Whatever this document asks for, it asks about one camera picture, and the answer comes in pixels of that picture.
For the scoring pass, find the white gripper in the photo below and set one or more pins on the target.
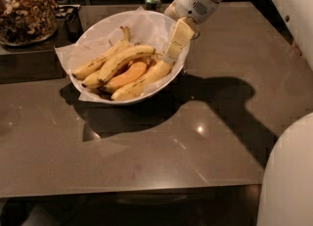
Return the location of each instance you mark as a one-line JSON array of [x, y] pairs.
[[192, 2]]

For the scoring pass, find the yellow banana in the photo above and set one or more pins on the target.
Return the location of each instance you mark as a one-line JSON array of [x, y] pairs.
[[115, 63], [135, 89], [87, 68]]

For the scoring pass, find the orange ripe banana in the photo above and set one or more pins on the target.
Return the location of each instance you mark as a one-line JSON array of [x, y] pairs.
[[133, 72]]

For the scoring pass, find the white oval bowl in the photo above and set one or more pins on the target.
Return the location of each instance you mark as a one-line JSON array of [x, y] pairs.
[[146, 27]]

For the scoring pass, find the green soda can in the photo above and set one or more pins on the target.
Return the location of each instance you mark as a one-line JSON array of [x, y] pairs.
[[153, 5]]

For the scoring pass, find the white paper liner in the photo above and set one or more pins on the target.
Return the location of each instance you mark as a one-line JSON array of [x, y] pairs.
[[127, 57]]

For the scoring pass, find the small black tray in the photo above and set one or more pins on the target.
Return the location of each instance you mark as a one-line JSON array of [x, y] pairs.
[[65, 11]]

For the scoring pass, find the dark raised counter block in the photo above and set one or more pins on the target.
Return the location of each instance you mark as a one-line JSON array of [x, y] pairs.
[[39, 61]]

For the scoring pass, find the glass jar of nuts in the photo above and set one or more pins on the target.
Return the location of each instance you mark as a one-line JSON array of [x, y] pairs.
[[25, 22]]

